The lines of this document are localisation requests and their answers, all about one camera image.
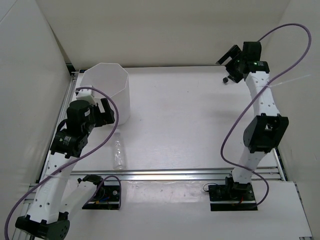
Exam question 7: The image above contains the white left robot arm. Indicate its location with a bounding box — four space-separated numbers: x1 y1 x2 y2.
4 85 123 240

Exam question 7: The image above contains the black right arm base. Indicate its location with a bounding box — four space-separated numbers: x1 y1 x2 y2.
202 182 258 212

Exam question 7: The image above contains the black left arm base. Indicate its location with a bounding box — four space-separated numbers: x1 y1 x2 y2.
82 174 122 211

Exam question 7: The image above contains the black label plastic bottle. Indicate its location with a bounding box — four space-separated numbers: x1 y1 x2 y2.
222 77 231 84

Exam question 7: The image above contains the clear unlabeled plastic bottle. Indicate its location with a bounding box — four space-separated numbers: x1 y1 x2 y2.
113 132 126 170

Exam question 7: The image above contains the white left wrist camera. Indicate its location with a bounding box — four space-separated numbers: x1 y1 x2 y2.
75 89 97 106

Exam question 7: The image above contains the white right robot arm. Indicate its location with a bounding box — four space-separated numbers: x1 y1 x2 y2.
224 41 289 200

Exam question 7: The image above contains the white octagonal bin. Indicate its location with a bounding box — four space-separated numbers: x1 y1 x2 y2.
80 63 131 125

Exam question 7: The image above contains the aluminium frame rail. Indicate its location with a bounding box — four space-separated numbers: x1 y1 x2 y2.
24 67 286 240

